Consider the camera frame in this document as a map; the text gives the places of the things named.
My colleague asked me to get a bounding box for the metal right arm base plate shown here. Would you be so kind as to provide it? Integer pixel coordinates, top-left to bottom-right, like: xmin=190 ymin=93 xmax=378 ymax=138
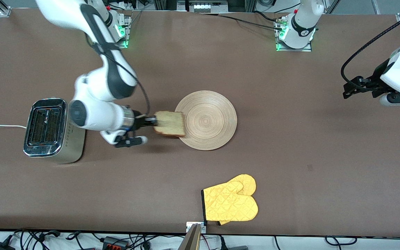
xmin=115 ymin=16 xmax=131 ymax=49

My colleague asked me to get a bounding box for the black adapter with orange clips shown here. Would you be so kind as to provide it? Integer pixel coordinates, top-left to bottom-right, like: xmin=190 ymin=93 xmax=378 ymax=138
xmin=102 ymin=237 xmax=130 ymax=249

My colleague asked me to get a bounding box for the tan camera post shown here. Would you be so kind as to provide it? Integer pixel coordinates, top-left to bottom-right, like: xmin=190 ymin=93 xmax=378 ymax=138
xmin=177 ymin=224 xmax=201 ymax=250

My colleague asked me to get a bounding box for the round wooden plate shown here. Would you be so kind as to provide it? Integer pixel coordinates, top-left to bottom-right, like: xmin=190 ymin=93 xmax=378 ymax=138
xmin=175 ymin=90 xmax=238 ymax=151

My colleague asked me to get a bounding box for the white power strip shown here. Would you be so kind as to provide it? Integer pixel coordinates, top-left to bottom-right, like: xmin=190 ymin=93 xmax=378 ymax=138
xmin=186 ymin=0 xmax=229 ymax=14

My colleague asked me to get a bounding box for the small metal clamp bracket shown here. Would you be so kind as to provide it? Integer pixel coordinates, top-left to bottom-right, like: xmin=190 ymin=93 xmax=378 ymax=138
xmin=186 ymin=222 xmax=207 ymax=234

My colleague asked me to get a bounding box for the black cable across table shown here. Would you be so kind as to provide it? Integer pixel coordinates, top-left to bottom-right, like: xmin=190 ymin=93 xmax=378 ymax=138
xmin=200 ymin=12 xmax=285 ymax=31

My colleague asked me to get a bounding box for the brown bread slice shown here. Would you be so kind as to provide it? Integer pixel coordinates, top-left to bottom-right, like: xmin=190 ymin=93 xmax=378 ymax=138
xmin=153 ymin=110 xmax=186 ymax=138

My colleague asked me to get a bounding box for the silver two-slot toaster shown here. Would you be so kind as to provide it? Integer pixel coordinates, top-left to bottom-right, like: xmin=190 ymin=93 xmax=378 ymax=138
xmin=23 ymin=98 xmax=87 ymax=164

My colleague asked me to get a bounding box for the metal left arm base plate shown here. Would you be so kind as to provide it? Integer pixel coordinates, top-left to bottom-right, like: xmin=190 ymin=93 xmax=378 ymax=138
xmin=276 ymin=17 xmax=313 ymax=52

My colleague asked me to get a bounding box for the yellow quilted oven mitt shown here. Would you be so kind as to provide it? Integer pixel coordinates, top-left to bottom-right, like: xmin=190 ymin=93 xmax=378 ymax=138
xmin=201 ymin=174 xmax=259 ymax=226

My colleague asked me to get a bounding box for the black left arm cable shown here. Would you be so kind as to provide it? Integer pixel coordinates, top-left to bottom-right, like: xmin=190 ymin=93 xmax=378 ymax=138
xmin=341 ymin=17 xmax=400 ymax=92

